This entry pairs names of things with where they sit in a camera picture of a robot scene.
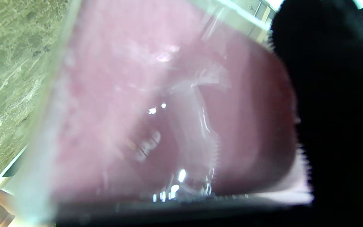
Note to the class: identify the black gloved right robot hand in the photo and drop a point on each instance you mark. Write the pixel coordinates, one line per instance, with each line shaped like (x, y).
(342, 126)

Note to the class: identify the clear square bottle pink seasoning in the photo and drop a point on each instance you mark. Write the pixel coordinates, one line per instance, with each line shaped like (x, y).
(169, 94)

